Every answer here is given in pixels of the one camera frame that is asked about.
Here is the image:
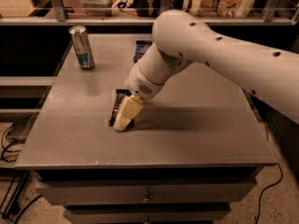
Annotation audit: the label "grey drawer cabinet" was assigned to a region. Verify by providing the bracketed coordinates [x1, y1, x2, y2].
[14, 33, 278, 224]

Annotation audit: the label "grey drawer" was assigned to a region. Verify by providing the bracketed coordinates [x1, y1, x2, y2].
[36, 178, 257, 205]
[64, 203, 231, 224]

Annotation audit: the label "colourful snack bag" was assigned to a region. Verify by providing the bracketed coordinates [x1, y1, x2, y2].
[196, 0, 255, 18]

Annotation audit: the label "upper grey drawer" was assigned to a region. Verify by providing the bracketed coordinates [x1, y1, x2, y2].
[36, 178, 257, 205]

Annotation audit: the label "black cable on right floor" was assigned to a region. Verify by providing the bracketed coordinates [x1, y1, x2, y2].
[253, 162, 284, 224]

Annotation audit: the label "metal shelf rail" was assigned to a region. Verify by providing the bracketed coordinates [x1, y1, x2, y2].
[0, 0, 299, 26]

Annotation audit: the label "silver blue energy drink can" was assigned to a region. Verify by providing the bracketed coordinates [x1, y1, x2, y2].
[68, 25, 95, 70]

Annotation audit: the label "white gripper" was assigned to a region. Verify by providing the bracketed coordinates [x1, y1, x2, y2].
[113, 59, 165, 131]

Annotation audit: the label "dark blue snack bar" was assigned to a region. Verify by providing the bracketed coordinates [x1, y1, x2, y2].
[133, 40, 152, 63]

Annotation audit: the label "black cables on left floor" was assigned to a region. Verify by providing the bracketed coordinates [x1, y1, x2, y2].
[0, 115, 43, 224]

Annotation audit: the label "lower grey drawer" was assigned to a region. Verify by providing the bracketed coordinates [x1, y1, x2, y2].
[64, 203, 231, 224]

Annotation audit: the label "black rxbar chocolate bar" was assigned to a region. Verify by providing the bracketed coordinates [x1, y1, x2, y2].
[108, 90, 135, 131]

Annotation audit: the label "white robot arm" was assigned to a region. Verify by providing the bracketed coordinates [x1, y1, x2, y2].
[114, 9, 299, 131]

